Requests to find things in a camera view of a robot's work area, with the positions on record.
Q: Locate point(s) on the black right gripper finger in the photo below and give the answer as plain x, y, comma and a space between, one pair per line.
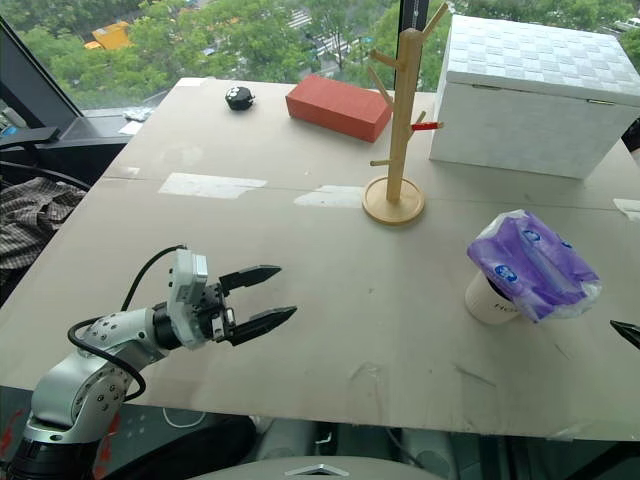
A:
631, 333

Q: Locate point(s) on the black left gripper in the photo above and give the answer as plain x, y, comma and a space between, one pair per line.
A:
212, 306

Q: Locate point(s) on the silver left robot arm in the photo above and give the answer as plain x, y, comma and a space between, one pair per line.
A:
65, 385

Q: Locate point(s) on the white paper cup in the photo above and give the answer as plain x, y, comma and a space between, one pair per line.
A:
487, 306

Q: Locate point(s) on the wooden mug tree stand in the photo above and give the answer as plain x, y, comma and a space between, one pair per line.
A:
401, 150

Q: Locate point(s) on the white tape patch at edge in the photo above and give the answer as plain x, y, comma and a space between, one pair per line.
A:
629, 209

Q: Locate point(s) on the large white tape patch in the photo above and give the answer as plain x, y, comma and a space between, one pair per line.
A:
210, 185

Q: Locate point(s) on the purple tissue pack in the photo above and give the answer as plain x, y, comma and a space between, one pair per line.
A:
530, 260

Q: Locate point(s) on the small white tape patch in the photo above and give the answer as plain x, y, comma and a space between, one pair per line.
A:
330, 196

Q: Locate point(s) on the grey robot torso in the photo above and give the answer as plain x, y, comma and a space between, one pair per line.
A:
300, 470

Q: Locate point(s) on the dark rounded object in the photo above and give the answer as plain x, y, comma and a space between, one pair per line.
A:
633, 134

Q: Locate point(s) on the small black dotted object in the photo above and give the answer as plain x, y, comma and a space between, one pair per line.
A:
239, 98

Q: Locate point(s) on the red rectangular box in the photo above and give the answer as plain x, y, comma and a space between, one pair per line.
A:
335, 107

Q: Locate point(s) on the crumpled paper scrap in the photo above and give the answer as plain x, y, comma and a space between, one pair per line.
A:
136, 114

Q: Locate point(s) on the white lidded storage box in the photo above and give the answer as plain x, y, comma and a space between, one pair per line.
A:
525, 125

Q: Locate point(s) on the plaid checked cloth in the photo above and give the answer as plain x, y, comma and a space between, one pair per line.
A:
30, 215

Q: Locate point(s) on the red tape marker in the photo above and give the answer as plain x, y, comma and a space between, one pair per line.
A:
427, 125

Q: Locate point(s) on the black chair armrest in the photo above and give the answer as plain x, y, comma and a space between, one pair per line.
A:
30, 136

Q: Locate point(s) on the yellow vehicle outside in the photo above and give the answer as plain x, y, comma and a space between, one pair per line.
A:
111, 36

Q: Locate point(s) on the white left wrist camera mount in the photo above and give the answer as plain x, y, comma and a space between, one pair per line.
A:
183, 295

